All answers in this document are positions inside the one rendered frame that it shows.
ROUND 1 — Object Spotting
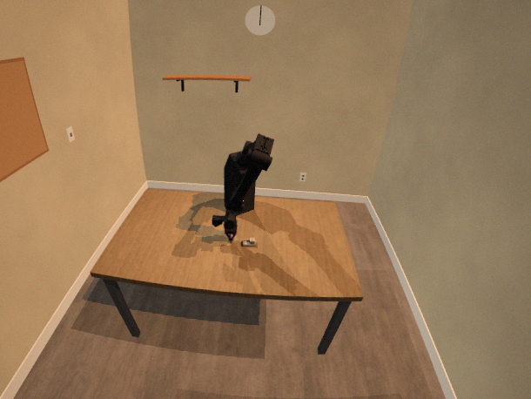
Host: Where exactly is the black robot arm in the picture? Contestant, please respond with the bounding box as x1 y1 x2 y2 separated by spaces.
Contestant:
212 134 274 229

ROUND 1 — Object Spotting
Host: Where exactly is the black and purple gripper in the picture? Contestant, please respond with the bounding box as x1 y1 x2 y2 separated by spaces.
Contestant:
225 219 238 240

